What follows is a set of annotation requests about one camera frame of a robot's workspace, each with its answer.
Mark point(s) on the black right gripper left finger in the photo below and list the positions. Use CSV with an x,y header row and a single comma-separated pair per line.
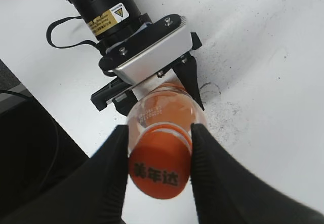
x,y
94,193

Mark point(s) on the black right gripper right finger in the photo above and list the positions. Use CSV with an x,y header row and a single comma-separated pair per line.
x,y
226,192

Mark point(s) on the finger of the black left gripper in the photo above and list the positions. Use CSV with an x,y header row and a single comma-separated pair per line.
x,y
186,71
125,102

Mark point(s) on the orange soda plastic bottle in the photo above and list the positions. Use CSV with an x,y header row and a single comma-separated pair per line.
x,y
162,100

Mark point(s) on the orange bottle cap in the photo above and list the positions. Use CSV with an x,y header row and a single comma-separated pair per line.
x,y
160,162

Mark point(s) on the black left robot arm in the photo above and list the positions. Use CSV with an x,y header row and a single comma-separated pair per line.
x,y
112,22

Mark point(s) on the black equipment beside table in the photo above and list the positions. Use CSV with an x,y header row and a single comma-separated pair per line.
x,y
36,153

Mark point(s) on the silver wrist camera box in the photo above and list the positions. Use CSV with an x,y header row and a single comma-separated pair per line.
x,y
150,50

